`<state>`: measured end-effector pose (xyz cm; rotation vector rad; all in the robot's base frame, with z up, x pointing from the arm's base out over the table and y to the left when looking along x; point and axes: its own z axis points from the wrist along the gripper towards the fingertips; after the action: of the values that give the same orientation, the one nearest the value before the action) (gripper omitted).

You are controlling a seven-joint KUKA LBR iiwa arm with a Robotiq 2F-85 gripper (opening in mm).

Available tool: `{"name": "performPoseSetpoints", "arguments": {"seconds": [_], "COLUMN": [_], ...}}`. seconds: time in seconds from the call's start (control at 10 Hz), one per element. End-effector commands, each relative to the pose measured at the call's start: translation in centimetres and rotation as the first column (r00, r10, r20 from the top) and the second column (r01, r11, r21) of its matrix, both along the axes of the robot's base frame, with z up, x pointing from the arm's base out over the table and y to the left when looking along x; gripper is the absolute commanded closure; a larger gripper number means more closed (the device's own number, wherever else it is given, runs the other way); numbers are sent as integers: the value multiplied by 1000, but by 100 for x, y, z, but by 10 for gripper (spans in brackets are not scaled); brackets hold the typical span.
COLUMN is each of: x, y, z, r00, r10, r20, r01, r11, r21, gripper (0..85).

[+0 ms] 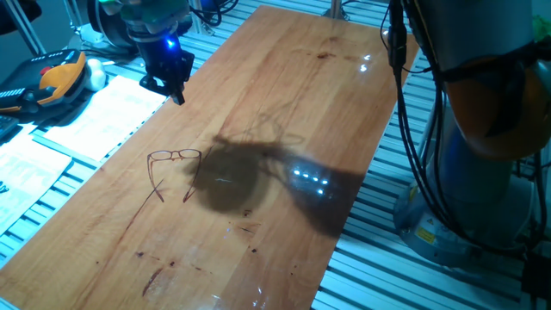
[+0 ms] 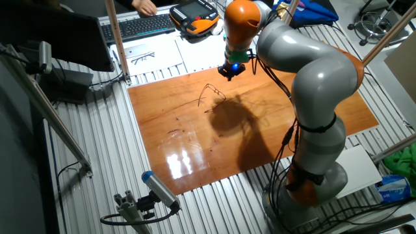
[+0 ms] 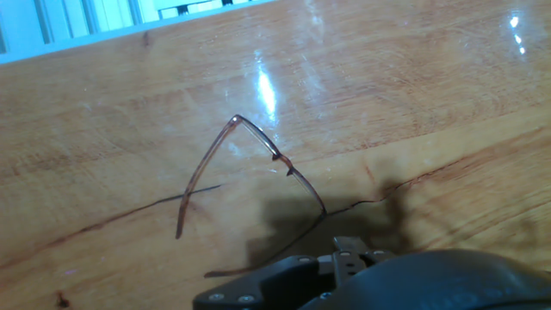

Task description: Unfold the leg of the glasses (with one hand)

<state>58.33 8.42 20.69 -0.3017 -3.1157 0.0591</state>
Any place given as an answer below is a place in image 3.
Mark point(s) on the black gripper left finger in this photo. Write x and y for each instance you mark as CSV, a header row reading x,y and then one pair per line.
x,y
275,280

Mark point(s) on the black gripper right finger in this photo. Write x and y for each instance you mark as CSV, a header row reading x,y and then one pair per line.
x,y
372,255

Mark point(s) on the red-framed glasses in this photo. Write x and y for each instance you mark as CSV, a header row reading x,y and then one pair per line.
x,y
202,165

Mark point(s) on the glossy wooden board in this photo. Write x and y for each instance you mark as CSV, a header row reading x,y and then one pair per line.
x,y
387,107

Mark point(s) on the white printed paper sheet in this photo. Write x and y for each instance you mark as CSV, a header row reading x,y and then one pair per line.
x,y
181,4

